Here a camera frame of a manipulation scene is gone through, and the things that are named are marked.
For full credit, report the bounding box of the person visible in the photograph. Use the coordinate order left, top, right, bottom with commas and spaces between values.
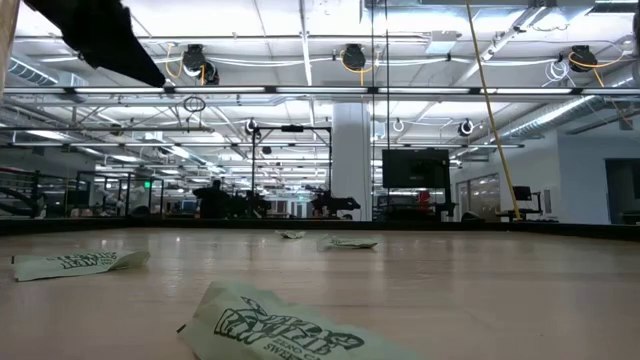
192, 179, 232, 220

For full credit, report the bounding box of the white pillar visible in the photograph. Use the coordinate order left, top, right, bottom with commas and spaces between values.
331, 102, 373, 222

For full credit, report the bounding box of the large black monitor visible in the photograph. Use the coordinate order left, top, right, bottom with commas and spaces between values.
381, 148, 452, 190

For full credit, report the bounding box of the yellow pole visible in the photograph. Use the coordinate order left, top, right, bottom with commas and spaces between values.
465, 0, 522, 221

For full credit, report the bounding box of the small monitor on stand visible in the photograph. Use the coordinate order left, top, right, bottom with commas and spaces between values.
495, 185, 544, 222

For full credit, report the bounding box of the black ceiling cable reel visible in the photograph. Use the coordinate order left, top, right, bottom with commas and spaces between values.
181, 43, 221, 86
340, 43, 369, 74
568, 44, 600, 74

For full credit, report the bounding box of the coiled black cable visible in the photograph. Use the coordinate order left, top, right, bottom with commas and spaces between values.
182, 95, 208, 115

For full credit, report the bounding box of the black frame enclosure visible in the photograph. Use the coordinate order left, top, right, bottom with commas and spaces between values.
74, 170, 166, 218

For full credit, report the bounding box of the black table frame rail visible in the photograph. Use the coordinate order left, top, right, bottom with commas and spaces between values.
0, 217, 640, 242

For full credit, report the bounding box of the black frame rig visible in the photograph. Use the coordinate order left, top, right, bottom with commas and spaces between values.
250, 125, 334, 221

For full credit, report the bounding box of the hanging black cable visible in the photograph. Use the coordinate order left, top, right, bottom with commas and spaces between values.
370, 0, 376, 221
384, 0, 391, 221

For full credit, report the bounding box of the silver ventilation duct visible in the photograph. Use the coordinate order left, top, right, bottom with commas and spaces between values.
492, 62, 640, 144

